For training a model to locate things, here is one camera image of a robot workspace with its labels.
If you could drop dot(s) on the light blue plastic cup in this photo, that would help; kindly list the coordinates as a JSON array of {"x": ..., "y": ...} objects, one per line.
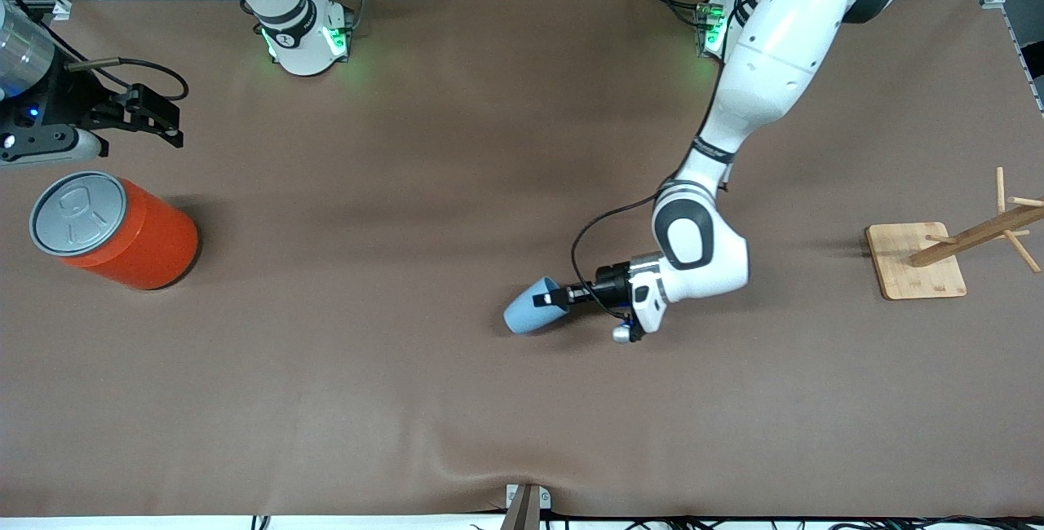
[{"x": 522, "y": 318}]

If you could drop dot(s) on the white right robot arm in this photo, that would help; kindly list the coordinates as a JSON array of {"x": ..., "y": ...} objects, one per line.
[{"x": 302, "y": 49}]

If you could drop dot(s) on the wooden cup rack with pegs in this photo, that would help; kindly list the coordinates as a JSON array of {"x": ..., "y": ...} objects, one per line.
[{"x": 913, "y": 265}]

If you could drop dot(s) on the brown table mat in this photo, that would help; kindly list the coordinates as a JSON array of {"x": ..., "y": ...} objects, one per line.
[{"x": 408, "y": 351}]

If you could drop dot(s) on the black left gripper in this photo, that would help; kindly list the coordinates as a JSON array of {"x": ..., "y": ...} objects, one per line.
[{"x": 607, "y": 284}]

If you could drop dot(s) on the orange can with grey lid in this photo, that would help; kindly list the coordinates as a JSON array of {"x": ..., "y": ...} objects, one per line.
[{"x": 139, "y": 245}]

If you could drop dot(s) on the metal table edge bracket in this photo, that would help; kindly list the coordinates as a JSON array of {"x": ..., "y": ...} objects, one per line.
[{"x": 528, "y": 505}]

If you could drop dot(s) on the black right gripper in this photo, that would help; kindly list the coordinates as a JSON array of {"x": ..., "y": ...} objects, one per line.
[{"x": 59, "y": 103}]

